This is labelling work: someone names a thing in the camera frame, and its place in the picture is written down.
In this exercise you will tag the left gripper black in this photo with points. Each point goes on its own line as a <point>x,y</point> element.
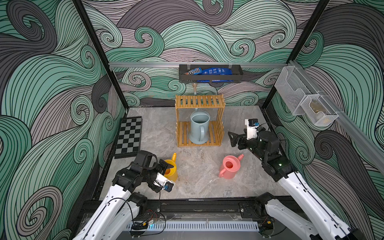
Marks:
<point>159,168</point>

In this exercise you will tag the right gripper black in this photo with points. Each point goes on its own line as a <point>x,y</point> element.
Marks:
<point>237,140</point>

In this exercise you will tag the small yellow watering can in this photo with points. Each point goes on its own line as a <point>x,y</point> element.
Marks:
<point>172,174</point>

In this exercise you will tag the wooden slatted two-tier shelf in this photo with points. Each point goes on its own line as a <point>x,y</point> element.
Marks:
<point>214,105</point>

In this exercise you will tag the large pale blue watering can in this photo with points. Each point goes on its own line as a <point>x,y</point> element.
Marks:
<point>199,122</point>

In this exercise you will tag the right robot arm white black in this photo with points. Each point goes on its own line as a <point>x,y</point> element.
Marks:
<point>321,222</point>

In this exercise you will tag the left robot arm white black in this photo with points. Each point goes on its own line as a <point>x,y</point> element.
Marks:
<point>122,204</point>

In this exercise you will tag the small pink watering can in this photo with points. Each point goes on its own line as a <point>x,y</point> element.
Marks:
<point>230,166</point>

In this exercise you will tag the black grey chessboard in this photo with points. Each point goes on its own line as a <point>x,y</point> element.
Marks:
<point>129,138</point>

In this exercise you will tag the blue snack packet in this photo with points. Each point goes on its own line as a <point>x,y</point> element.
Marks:
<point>215,75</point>

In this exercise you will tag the m&m candy packet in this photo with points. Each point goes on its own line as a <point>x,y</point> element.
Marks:
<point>196,71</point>

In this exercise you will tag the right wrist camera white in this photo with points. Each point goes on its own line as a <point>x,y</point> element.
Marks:
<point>252,128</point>

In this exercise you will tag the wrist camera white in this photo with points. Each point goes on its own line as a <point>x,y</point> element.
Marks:
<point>252,128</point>
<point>163,183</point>

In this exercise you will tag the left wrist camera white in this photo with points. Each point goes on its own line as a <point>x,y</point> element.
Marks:
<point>163,183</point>

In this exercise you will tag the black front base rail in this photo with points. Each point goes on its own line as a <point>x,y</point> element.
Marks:
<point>246,207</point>

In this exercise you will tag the black wall basket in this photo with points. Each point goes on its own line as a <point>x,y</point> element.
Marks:
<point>235,78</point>

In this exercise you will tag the clear plastic wall bin large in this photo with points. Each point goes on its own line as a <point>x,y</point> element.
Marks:
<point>291,87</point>

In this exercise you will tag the white perforated cable duct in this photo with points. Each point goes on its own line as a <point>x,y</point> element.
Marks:
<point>204,226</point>

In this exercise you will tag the aluminium wall rail back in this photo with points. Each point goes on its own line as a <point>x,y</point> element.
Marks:
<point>153,64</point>

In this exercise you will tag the aluminium wall rail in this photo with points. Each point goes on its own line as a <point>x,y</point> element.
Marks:
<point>153,64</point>
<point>362,141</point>

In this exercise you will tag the clear plastic wall bin small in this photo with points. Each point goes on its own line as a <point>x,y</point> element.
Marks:
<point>318,110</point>

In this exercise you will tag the aluminium wall rail right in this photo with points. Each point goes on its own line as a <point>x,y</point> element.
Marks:
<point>362,141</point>

